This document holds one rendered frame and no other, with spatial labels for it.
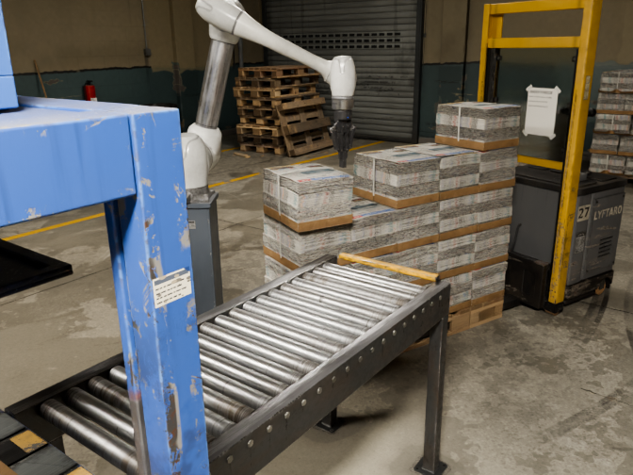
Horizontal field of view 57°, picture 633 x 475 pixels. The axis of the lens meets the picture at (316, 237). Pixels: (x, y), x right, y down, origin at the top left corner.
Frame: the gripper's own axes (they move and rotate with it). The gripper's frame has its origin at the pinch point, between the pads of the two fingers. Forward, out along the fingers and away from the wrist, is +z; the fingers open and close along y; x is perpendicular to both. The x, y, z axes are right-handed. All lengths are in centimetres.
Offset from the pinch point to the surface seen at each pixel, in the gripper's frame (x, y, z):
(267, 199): -44, 13, 25
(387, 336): 77, 38, 39
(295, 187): -15.5, 14.4, 13.0
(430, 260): -16, -70, 65
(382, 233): -18, -37, 44
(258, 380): 79, 83, 37
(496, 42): -60, -160, -46
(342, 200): -11.4, -7.9, 21.5
